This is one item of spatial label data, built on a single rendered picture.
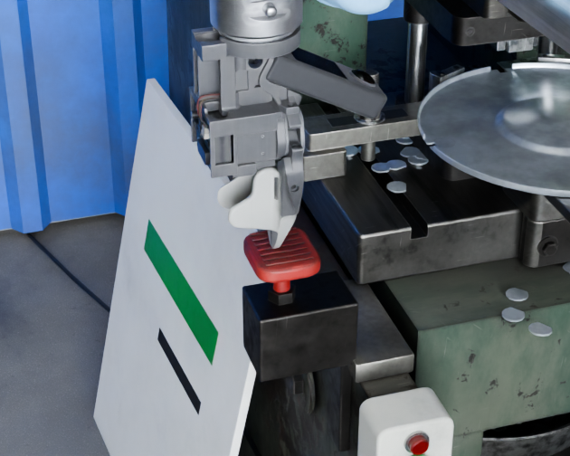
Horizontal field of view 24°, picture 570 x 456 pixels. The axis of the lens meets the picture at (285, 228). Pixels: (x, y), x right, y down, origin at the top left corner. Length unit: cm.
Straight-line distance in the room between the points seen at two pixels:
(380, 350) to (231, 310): 40
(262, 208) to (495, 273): 33
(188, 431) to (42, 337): 67
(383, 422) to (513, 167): 28
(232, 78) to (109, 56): 147
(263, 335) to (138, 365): 79
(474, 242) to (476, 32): 21
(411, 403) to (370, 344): 8
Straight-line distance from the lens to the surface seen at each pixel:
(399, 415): 121
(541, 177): 128
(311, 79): 109
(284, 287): 120
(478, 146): 132
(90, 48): 254
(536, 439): 156
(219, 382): 167
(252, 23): 104
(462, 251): 137
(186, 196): 176
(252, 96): 109
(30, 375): 232
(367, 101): 112
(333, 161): 140
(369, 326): 129
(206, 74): 108
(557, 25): 94
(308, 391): 142
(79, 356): 234
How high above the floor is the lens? 139
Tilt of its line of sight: 31 degrees down
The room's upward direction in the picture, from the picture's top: straight up
